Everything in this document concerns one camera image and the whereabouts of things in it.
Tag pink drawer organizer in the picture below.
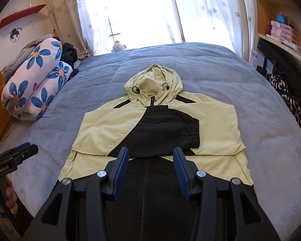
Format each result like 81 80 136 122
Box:
266 20 298 47

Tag black and white patterned cloth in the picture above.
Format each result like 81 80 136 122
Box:
266 74 301 126

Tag round face wall sticker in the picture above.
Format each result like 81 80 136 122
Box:
9 27 23 42

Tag white cardboard box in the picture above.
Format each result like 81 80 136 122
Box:
249 48 275 74

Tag rolled blue floral quilt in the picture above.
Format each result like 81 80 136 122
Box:
1 38 73 121

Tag white sheer leaf-print curtain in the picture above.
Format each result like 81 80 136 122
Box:
171 0 241 53
75 0 116 54

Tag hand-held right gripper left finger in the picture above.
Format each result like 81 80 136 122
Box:
22 147 130 241

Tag beige curtain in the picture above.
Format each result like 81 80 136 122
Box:
234 0 257 61
43 0 94 57

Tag wooden bookshelf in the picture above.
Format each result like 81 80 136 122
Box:
252 0 301 48

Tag person's left hand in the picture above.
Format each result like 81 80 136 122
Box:
4 177 18 215

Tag white plush toy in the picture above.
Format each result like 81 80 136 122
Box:
112 41 127 53

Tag dark clothes pile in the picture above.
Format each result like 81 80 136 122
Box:
61 43 79 77

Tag grey cloth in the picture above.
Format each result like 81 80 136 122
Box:
2 39 44 78

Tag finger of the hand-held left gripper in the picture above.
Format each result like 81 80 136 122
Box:
0 142 32 158
0 144 39 168

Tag red wall shelf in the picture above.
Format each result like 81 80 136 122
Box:
0 4 46 31

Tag curved wooden desk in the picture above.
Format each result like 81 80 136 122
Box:
257 33 301 81

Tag yellow-green and black hooded jacket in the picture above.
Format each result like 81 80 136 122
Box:
58 64 254 241

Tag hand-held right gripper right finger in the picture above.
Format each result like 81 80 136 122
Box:
173 147 281 241

